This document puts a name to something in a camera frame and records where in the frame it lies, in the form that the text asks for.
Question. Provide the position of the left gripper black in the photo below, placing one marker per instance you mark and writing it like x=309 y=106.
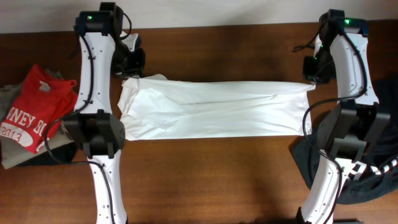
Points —
x=137 y=70

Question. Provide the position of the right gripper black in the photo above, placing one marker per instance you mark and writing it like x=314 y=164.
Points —
x=310 y=74

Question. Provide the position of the white t-shirt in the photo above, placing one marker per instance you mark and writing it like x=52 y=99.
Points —
x=154 y=108

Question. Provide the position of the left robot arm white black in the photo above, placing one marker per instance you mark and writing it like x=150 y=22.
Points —
x=106 y=51

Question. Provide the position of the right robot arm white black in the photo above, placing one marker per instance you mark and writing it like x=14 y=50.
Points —
x=352 y=128

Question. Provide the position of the black Nike t-shirt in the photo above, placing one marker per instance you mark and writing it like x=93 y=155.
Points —
x=380 y=175

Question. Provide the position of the red printed t-shirt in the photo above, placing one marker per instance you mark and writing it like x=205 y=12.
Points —
x=43 y=99

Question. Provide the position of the dark folded garment bottom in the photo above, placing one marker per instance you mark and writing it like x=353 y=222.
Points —
x=64 y=153

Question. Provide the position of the khaki folded garment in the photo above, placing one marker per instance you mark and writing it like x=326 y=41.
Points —
x=13 y=153

